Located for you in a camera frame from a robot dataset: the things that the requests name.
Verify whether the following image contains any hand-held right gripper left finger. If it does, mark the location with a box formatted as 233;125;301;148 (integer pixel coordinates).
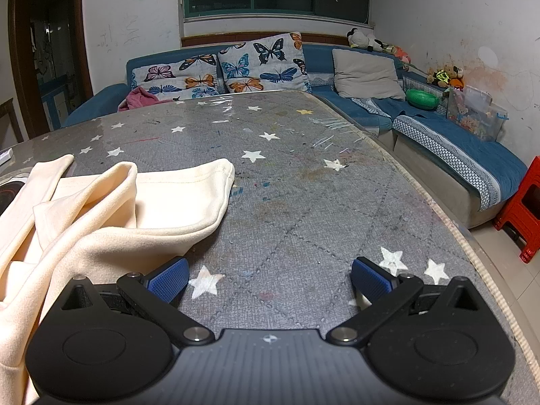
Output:
61;258;217;346

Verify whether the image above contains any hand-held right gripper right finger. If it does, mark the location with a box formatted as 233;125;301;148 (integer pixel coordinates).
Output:
326;256;480;345

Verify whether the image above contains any cream sweatshirt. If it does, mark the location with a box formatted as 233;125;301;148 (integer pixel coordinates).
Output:
0;155;236;405

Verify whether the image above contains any grey star tablecloth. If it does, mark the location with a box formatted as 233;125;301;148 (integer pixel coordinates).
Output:
0;90;509;393

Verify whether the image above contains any blue patterned sofa cover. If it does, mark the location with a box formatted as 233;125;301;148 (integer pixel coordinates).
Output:
392;114;528;212

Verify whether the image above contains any red plastic stool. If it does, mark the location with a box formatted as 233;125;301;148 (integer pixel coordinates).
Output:
494;166;540;266

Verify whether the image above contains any built-in round induction cooktop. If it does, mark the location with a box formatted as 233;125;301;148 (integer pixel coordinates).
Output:
0;171;36;216

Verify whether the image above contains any pink cloth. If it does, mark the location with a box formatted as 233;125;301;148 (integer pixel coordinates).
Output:
117;86;160;112

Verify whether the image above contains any green round bowl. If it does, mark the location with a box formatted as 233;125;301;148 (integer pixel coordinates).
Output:
405;88;440;111

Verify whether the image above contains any small butterfly print cushion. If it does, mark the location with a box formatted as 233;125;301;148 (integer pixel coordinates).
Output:
132;53;220;102

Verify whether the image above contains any clear plastic storage box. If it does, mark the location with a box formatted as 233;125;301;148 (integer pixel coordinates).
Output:
446;85;509;143

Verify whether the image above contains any plain grey cushion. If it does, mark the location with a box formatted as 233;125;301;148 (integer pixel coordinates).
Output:
332;48;406;101

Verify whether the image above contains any blue cabinet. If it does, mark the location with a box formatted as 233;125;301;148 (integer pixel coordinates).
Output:
40;82;70;131

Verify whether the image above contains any pile of small plush toys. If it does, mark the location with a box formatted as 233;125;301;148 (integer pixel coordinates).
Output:
426;64;465;90

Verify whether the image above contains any blue corner sofa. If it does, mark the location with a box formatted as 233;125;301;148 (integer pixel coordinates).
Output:
61;31;529;228

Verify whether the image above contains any wooden chair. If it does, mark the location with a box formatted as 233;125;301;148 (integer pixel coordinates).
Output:
0;98;25;144

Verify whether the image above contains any large butterfly print cushion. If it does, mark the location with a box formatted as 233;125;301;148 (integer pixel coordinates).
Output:
217;31;313;95

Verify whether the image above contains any black and white plush toy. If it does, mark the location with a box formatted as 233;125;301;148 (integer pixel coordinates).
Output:
347;29;395;53

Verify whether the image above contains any dark wooden door frame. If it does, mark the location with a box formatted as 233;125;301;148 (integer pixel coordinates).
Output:
7;0;94;140

